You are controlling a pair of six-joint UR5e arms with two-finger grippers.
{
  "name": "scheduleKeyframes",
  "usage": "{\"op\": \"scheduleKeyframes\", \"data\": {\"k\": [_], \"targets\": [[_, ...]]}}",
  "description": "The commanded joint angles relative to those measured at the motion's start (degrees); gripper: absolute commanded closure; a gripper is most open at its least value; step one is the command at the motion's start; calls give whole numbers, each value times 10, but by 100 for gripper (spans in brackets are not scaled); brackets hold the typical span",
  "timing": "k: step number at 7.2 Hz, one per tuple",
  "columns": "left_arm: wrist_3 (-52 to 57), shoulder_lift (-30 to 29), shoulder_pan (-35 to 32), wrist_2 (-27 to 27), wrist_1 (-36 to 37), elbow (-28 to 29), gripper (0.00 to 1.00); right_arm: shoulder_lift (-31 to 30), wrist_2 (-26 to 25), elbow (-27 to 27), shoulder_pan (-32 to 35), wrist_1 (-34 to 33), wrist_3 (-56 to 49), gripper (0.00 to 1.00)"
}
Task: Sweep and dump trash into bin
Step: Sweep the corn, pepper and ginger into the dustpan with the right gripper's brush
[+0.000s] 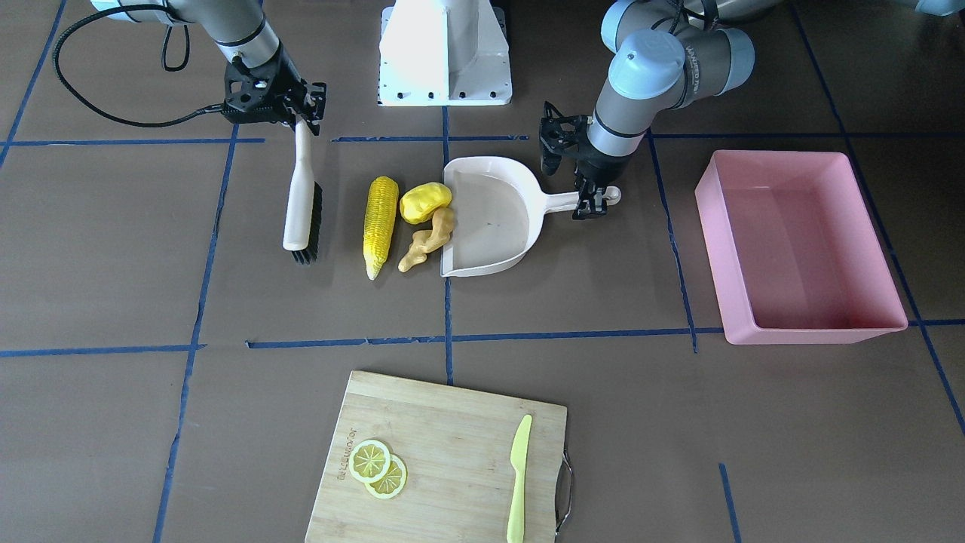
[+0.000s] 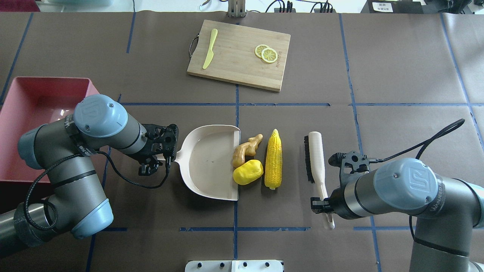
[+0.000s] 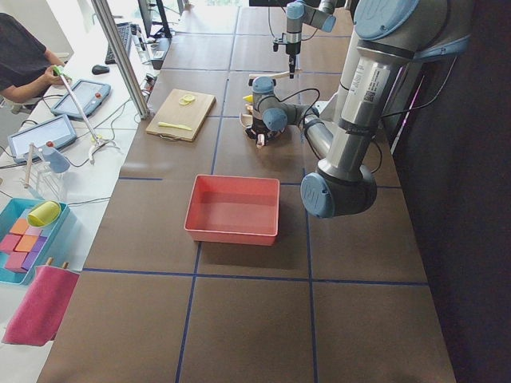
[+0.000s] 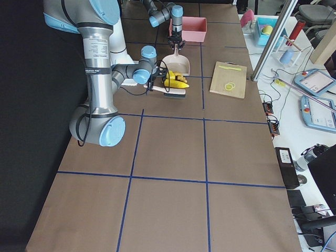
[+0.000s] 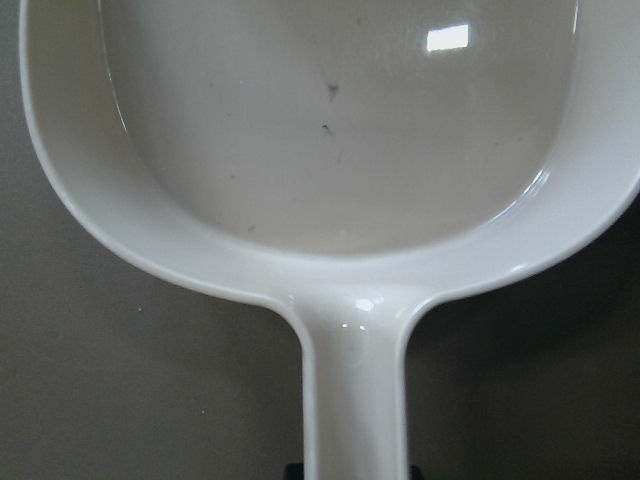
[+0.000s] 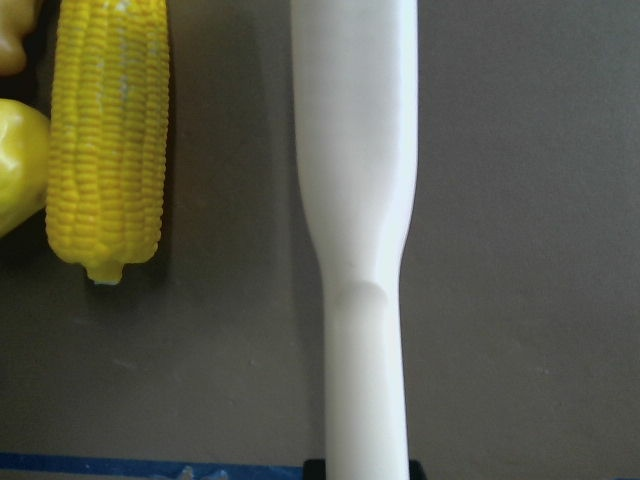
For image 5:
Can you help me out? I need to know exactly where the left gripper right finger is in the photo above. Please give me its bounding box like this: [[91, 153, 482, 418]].
[[409, 465, 425, 480]]

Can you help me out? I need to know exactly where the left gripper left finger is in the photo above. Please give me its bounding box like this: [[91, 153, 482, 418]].
[[283, 464, 305, 480]]

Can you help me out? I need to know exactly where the beige plastic dustpan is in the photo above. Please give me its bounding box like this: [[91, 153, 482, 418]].
[[19, 1, 639, 479]]

